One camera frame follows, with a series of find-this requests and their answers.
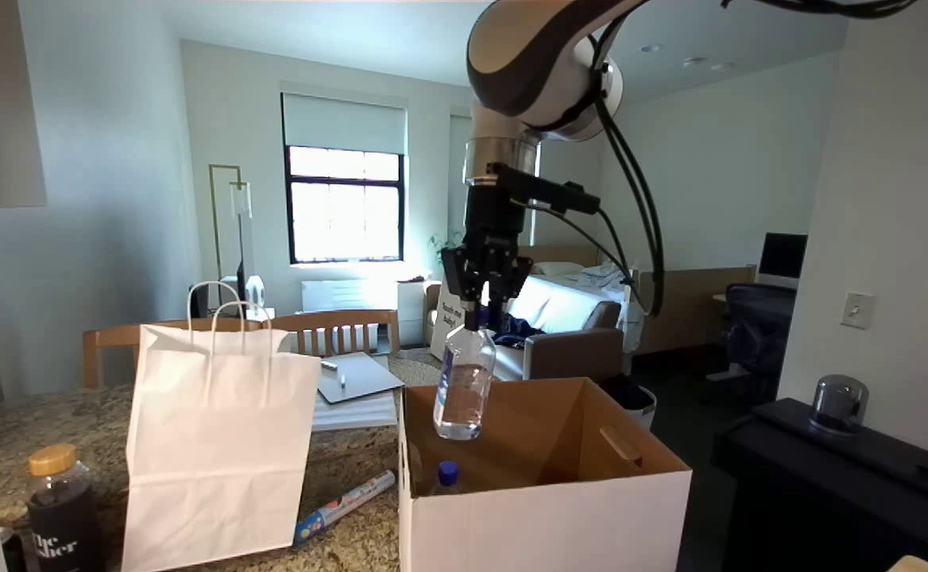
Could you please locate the white paper stack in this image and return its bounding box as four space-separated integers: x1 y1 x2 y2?
311 389 401 433

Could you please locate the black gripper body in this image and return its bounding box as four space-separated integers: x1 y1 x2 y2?
454 182 537 298

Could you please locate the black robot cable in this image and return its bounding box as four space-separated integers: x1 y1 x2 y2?
588 43 669 321

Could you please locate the white paper bag with handles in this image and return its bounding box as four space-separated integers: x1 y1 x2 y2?
118 276 323 572

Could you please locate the white wall outlet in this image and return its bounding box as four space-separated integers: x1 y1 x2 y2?
838 289 876 334

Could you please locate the white radiator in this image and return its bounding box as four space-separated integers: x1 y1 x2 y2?
300 276 403 318

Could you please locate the small clear bottle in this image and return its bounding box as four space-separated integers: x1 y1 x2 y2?
240 270 275 327

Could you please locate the grey glass jar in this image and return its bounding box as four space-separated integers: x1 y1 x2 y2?
807 373 874 433

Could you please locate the black office chair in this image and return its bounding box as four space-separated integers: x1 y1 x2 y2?
719 279 800 410

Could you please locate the wooden dining chair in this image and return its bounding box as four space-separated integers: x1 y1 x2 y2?
271 305 403 360
80 316 222 392

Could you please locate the black framed window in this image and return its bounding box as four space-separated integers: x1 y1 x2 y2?
283 144 408 269

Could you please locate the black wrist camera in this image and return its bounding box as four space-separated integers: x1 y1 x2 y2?
485 160 604 218

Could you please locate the grey notebook with pen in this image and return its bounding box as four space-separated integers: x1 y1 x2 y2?
314 350 408 410

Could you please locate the brown sofa with bedding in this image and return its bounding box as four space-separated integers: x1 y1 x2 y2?
488 258 637 384

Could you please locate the long blue white carton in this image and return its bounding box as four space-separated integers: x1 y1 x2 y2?
291 471 396 547

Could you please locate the dark computer monitor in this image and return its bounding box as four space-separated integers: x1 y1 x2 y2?
756 229 810 287

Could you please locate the white printed paper bag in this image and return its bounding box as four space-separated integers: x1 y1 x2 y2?
427 279 472 375

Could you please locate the black side table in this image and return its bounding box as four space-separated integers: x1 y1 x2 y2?
710 394 928 572

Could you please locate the thin metal floor stand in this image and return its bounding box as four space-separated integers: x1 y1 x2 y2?
205 160 260 321

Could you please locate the small waste bin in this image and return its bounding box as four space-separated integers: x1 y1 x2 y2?
600 375 660 433

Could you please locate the large open cardboard box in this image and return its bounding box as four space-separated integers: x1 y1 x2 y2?
394 375 695 572

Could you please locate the dark bottle with tan cap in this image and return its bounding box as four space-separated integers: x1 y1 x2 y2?
19 442 108 572

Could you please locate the Fiji water bottle blue cap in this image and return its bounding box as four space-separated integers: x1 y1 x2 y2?
428 303 499 446
433 457 466 496

